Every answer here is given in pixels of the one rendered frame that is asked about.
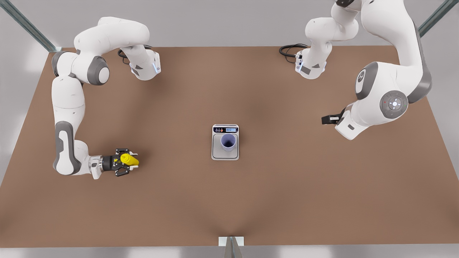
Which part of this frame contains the yellow sauce bottle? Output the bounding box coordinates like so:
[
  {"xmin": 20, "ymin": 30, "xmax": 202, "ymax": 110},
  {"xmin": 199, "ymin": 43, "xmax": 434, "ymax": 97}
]
[{"xmin": 120, "ymin": 152, "xmax": 139, "ymax": 167}]

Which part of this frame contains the lilac cup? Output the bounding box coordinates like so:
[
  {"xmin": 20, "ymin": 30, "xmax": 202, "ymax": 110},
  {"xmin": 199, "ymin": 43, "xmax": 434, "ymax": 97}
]
[{"xmin": 220, "ymin": 133, "xmax": 237, "ymax": 152}]

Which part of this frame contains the grey kitchen scale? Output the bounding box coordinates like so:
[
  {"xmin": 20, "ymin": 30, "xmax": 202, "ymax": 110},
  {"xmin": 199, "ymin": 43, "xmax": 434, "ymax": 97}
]
[{"xmin": 211, "ymin": 124, "xmax": 240, "ymax": 161}]

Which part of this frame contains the black cable loop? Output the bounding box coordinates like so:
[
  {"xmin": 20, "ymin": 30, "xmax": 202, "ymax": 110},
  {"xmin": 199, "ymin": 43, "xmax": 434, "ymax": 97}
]
[
  {"xmin": 117, "ymin": 44, "xmax": 153, "ymax": 66},
  {"xmin": 279, "ymin": 43, "xmax": 309, "ymax": 65}
]

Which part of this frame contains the silver frame post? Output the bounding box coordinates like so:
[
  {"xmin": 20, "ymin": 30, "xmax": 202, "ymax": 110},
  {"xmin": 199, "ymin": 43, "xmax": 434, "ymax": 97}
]
[
  {"xmin": 417, "ymin": 0, "xmax": 459, "ymax": 38},
  {"xmin": 218, "ymin": 236, "xmax": 245, "ymax": 258},
  {"xmin": 0, "ymin": 0, "xmax": 62, "ymax": 53}
]

